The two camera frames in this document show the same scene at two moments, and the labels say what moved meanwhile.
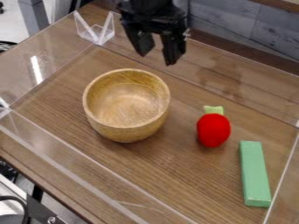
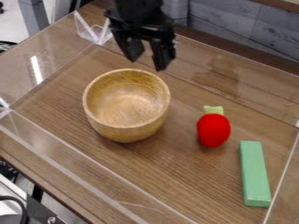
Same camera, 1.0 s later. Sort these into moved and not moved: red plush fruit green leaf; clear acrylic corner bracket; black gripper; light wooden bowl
Moved: black gripper
Not moved: clear acrylic corner bracket; red plush fruit green leaf; light wooden bowl
